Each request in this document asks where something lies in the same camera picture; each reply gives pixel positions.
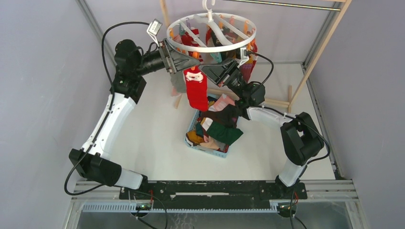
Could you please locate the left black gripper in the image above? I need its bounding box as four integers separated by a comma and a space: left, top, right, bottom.
134, 39, 200, 77

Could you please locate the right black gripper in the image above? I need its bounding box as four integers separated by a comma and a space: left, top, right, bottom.
198, 58, 247, 101

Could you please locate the grey beige striped sock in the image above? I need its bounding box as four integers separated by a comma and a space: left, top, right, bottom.
170, 72, 186, 94

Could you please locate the red santa sock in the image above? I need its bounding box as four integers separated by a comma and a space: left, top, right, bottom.
183, 67, 208, 111

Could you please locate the dark green sock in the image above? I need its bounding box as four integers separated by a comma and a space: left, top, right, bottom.
206, 122, 244, 146

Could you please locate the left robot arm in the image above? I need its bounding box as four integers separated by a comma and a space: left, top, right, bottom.
69, 40, 200, 199

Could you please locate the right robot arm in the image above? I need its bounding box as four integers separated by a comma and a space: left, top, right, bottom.
200, 59, 330, 198

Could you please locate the white round clip hanger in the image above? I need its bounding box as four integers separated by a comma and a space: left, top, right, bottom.
166, 0, 257, 53

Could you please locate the red white hanging sock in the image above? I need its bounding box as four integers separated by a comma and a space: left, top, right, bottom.
175, 28, 200, 47

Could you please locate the pink patterned hanging sock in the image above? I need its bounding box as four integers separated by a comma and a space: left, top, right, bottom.
171, 87, 181, 97

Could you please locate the black patterned hanging sock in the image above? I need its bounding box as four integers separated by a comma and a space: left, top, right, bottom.
209, 27, 238, 46

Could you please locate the dark brown sock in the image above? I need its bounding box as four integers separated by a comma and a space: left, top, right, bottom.
200, 104, 240, 128

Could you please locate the blue plastic laundry basket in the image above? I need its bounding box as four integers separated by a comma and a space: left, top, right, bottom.
185, 94, 235, 158

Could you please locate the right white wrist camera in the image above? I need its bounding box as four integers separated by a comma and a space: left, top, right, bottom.
235, 47, 250, 67

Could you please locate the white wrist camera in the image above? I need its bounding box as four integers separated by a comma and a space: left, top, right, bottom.
235, 47, 250, 67
147, 19, 162, 45

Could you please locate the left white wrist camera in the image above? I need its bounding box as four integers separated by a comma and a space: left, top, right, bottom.
147, 19, 162, 45

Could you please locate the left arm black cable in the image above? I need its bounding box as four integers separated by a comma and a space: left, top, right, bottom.
64, 21, 151, 197

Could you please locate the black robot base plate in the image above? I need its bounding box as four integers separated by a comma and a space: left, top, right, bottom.
119, 180, 308, 210

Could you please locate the wooden drying rack frame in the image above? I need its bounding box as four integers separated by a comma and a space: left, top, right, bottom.
160, 0, 352, 114

